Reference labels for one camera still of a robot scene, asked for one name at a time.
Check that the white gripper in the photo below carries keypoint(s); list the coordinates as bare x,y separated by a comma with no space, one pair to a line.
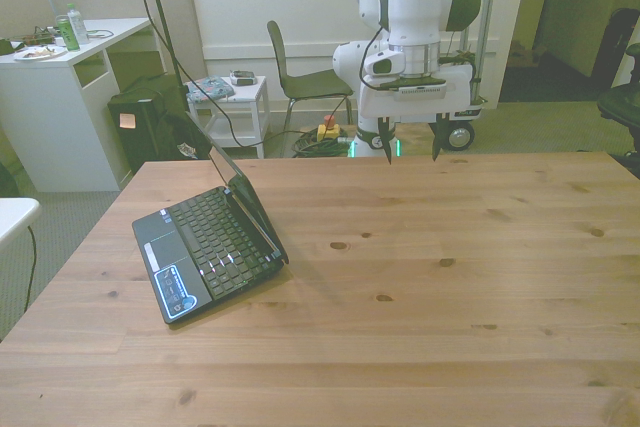
415,108

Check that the black glossy laptop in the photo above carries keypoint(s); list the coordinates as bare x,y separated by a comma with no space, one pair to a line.
200,242

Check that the white wheeled equipment cart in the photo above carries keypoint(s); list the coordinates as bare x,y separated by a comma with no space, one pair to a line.
461,137

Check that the yellow emergency stop red button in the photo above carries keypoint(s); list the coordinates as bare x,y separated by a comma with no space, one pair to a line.
328,131

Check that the olive green chair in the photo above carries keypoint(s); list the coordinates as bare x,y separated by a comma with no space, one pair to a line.
310,83

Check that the cardboard box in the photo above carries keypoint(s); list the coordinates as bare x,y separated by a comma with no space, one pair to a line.
525,54

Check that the small white side table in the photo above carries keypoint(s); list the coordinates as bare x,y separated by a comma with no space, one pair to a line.
250,97

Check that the small grey electronic device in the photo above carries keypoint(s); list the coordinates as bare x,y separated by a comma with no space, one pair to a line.
243,78

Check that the floral fabric pouch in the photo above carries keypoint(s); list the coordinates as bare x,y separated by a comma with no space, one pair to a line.
210,88

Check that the black office chair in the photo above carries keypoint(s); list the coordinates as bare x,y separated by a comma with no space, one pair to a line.
622,97

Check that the black bag with tag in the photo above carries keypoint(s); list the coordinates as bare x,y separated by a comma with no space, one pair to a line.
177,134

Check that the black tripod stand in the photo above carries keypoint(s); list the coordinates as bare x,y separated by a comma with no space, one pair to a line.
160,2

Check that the green drink can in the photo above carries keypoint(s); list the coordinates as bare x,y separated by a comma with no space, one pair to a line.
67,34

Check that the white desk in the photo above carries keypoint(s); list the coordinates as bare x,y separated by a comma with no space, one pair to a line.
45,122

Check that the white plate with food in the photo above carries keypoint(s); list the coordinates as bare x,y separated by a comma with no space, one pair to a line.
40,52

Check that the white rounded table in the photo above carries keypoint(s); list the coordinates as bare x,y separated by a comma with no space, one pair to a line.
12,219

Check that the dark green object on desk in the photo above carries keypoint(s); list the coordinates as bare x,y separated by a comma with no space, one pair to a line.
6,46

